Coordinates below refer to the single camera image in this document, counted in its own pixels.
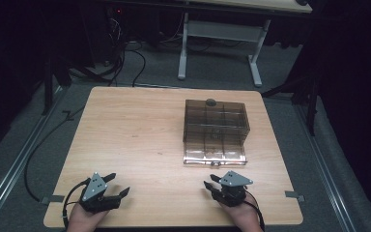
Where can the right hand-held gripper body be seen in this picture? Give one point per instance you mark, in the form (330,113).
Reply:
(231,190)

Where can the small dark round object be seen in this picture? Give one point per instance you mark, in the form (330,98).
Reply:
(211,102)

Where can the transparent drawer with compartments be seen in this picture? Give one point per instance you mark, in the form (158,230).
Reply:
(215,154)

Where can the person's left hand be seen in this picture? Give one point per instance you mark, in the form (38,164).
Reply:
(83,219)

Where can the smoky transparent drawer box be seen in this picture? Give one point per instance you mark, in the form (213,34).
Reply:
(215,120)

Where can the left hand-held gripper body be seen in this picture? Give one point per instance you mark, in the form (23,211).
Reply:
(94,193)

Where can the grey metal desk frame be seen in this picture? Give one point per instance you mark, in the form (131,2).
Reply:
(220,38)

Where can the person's right hand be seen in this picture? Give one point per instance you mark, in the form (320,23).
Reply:
(243,215)

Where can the grey floor rail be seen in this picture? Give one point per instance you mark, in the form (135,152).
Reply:
(327,167)
(16,161)

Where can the black stand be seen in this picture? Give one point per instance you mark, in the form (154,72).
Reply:
(50,83)
(306,96)

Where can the grey tape strip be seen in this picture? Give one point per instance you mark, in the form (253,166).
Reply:
(52,199)
(294,195)

